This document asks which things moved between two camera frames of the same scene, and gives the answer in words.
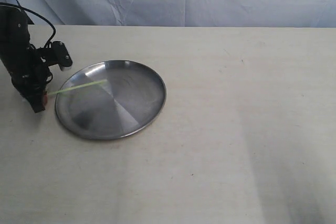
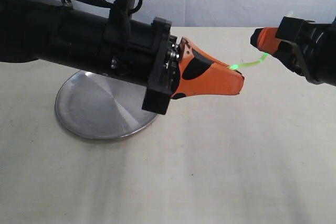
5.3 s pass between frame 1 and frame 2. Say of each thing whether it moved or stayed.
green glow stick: moved
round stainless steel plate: stayed
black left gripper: moved
